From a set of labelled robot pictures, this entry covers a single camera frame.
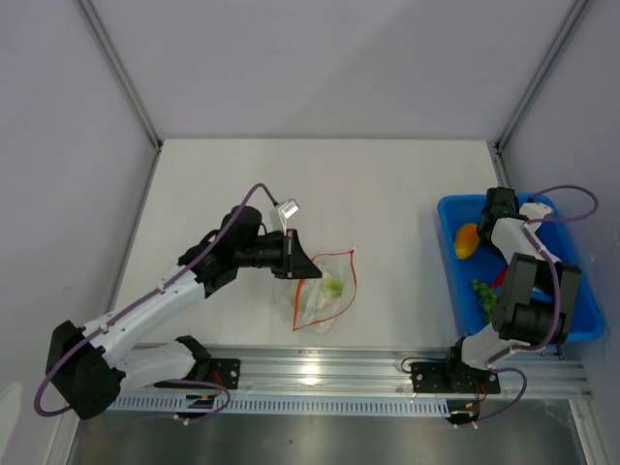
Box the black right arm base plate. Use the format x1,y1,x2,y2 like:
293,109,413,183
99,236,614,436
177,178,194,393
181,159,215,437
401,357,501,394

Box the green grape bunch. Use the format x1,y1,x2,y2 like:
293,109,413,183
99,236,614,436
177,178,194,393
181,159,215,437
471,279,498,324

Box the red chili pepper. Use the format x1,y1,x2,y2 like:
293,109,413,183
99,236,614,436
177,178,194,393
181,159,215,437
488,267,508,289

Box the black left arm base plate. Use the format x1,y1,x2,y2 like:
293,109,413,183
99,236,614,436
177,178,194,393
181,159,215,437
155,358,241,390

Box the clear zip bag red zipper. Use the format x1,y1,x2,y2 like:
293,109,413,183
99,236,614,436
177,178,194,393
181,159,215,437
271,247,357,334

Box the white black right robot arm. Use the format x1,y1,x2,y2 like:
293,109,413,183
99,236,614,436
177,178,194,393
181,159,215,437
439,187,581,393

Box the white slotted cable duct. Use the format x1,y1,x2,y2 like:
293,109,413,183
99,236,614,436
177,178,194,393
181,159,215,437
108,392,450,418

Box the left aluminium frame post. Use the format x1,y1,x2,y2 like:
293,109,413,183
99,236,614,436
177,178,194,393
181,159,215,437
72,0,164,151

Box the aluminium mounting rail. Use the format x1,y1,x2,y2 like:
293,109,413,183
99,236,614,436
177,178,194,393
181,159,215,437
208,346,593,400

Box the blue plastic bin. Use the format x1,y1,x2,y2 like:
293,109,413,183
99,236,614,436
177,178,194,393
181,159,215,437
437,194,605,342

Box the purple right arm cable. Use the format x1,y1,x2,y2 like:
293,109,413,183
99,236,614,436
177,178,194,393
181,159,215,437
483,184,600,427

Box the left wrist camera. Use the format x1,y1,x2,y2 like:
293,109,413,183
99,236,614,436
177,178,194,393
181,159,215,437
269,199,299,232

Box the white cauliflower green leaves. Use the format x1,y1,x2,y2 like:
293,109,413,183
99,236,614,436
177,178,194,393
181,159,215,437
294,277,345,311

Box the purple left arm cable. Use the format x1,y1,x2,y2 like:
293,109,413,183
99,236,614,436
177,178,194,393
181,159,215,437
32,182,280,418

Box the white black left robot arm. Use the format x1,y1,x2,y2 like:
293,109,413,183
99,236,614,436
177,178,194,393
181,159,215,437
45,200,323,419

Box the orange yellow mango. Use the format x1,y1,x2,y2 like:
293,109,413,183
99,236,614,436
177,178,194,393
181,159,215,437
453,223,480,261

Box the right aluminium frame post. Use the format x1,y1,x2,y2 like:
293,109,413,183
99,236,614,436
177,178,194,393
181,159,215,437
494,0,593,157

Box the aluminium frame post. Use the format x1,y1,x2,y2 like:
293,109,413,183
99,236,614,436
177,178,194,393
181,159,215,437
494,0,593,157
72,0,164,151

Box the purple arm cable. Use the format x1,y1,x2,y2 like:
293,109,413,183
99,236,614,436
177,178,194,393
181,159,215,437
32,182,280,418
483,184,600,427

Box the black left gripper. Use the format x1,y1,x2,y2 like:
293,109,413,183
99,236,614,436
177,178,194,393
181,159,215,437
235,229,322,279

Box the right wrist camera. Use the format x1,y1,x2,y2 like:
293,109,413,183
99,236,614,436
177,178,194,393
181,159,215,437
519,202,553,223

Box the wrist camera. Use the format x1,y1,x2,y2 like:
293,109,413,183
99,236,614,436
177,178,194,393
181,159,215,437
519,202,553,223
269,199,299,232

